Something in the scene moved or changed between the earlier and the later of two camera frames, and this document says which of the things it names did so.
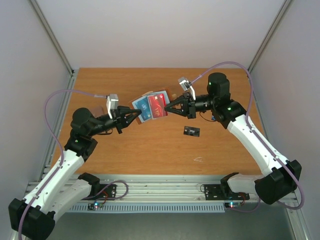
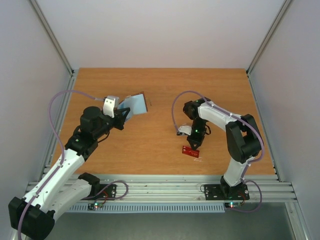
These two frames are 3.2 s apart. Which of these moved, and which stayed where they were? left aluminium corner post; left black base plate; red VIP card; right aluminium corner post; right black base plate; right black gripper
Moved: red VIP card; right black gripper
Stayed: left black base plate; right black base plate; right aluminium corner post; left aluminium corner post
